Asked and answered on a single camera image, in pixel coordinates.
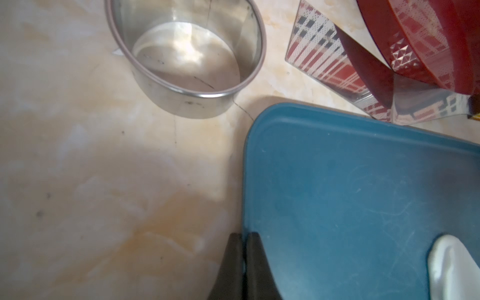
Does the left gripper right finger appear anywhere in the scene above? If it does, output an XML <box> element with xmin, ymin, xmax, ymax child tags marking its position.
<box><xmin>245</xmin><ymin>232</ymin><xmax>282</xmax><ymax>300</ymax></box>

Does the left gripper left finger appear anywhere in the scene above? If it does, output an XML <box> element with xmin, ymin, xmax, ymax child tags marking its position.
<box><xmin>207</xmin><ymin>232</ymin><xmax>247</xmax><ymax>300</ymax></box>

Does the teal plastic tray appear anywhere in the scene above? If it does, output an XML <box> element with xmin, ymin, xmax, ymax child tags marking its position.
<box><xmin>242</xmin><ymin>103</ymin><xmax>480</xmax><ymax>300</ymax></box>

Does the white dough lump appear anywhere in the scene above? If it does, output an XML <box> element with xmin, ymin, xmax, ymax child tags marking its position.
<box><xmin>427</xmin><ymin>234</ymin><xmax>480</xmax><ymax>300</ymax></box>

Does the small glass bowl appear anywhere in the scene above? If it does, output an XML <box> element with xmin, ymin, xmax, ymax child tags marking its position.
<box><xmin>104</xmin><ymin>0</ymin><xmax>267</xmax><ymax>119</ymax></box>

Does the red round plate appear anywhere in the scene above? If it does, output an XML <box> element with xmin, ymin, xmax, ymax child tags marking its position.
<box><xmin>357</xmin><ymin>1</ymin><xmax>480</xmax><ymax>95</ymax></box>

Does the knife with wooden handle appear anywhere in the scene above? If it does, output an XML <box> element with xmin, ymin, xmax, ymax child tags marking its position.
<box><xmin>286</xmin><ymin>1</ymin><xmax>480</xmax><ymax>125</ymax></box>

